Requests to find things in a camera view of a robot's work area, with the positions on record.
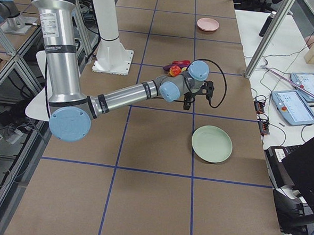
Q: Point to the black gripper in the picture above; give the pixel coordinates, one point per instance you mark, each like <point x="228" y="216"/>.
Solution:
<point x="191" y="95"/>

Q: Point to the red chili pepper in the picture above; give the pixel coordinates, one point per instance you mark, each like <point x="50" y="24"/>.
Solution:
<point x="182" y="64"/>

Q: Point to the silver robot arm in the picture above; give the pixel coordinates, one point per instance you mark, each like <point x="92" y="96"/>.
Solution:
<point x="70" y="112"/>

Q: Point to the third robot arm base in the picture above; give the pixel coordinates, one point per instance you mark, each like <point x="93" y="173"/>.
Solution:
<point x="12" y="21"/>

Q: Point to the red orange pomegranate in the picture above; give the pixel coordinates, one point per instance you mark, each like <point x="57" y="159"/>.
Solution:
<point x="175" y="70"/>

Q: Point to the purple eggplant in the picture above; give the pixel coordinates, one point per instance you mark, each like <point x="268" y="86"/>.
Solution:
<point x="167" y="67"/>

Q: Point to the green plate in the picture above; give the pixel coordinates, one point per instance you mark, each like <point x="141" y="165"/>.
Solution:
<point x="212" y="144"/>

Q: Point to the pink plate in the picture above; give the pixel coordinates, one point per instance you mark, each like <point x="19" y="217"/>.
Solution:
<point x="208" y="24"/>

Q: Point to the pink grabber stick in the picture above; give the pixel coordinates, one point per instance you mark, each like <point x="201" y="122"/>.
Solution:
<point x="308" y="96"/>

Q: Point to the near teach pendant tablet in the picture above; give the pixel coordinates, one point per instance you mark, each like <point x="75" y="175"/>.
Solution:
<point x="293" y="107"/>

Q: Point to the teach pendant tablet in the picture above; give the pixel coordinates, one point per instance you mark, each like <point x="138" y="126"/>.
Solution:
<point x="304" y="80"/>
<point x="293" y="107"/>

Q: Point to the black water bottle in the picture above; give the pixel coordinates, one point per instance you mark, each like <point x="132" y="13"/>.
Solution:
<point x="267" y="24"/>

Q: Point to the far teach pendant tablet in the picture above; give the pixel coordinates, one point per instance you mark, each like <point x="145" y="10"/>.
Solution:
<point x="304" y="80"/>

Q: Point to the black laptop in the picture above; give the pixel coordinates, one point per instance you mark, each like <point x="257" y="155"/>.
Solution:
<point x="299" y="165"/>

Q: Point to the white chair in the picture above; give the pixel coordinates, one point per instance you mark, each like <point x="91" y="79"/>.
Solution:
<point x="37" y="109"/>

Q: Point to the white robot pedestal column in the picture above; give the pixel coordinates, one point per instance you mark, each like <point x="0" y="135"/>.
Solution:
<point x="111" y="56"/>

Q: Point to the aluminium frame post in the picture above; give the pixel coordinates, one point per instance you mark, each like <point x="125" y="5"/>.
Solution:
<point x="266" y="40"/>

